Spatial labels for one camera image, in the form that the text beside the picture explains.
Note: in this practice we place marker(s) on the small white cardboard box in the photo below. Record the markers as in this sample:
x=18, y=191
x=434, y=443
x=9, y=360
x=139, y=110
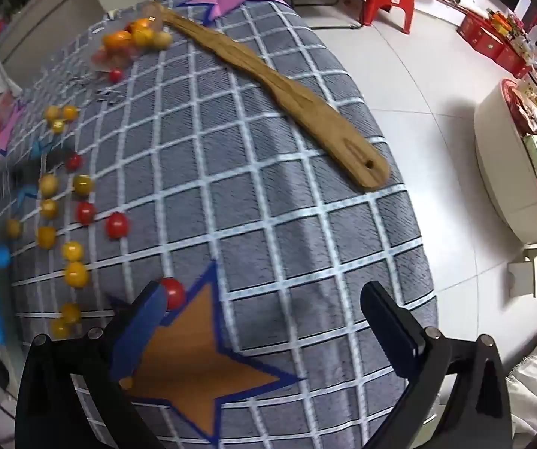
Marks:
x=528, y=271

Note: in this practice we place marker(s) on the small yellow fruit group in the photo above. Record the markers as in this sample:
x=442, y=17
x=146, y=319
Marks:
x=75, y=273

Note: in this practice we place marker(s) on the red plastic stool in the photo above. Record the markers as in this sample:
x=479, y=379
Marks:
x=387, y=2

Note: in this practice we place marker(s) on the clear bag of oranges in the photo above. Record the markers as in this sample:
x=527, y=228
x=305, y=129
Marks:
x=125, y=39

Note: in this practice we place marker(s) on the long wooden tray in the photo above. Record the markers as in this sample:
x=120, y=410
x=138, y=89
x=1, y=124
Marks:
x=268, y=82

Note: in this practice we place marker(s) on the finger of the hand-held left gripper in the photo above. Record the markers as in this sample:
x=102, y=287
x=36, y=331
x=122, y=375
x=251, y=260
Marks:
x=53, y=162

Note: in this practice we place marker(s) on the white round table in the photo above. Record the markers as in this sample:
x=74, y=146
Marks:
x=498, y=163

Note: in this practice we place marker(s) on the grey checked star-print blanket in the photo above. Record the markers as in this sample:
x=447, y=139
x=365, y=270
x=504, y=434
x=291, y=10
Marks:
x=259, y=206

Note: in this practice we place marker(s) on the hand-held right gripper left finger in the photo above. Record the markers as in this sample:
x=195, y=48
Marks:
x=140, y=336

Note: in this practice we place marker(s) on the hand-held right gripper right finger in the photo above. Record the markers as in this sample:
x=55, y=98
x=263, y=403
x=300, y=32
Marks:
x=390, y=332

